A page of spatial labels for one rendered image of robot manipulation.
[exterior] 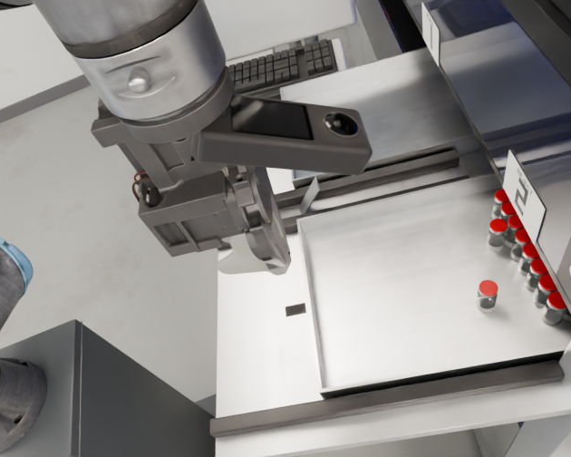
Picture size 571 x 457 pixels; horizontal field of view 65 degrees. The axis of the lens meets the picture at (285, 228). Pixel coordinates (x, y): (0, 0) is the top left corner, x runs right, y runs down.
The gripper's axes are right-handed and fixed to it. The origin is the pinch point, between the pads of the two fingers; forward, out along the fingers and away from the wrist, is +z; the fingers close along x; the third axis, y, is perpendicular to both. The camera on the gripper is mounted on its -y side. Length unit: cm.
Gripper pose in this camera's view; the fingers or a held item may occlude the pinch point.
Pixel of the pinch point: (286, 259)
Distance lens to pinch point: 41.7
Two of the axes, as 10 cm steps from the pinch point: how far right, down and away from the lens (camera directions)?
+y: -9.6, 2.3, 1.3
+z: 2.5, 5.9, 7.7
